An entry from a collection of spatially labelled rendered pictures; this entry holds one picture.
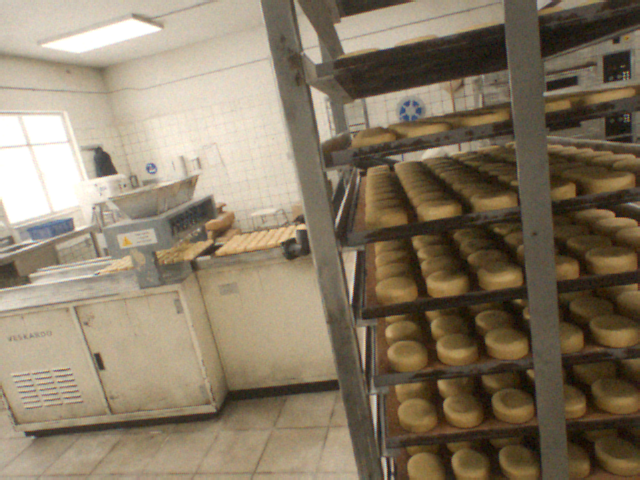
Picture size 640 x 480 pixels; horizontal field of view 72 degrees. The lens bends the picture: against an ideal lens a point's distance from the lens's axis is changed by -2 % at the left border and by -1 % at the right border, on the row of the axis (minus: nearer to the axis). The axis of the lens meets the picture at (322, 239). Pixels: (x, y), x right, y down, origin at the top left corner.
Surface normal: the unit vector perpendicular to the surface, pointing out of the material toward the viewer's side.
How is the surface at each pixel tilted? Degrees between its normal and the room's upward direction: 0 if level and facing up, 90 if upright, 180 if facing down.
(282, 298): 90
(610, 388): 0
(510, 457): 0
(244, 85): 90
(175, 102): 90
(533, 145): 90
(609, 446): 0
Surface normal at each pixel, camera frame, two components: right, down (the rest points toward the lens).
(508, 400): -0.19, -0.95
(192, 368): -0.11, 0.26
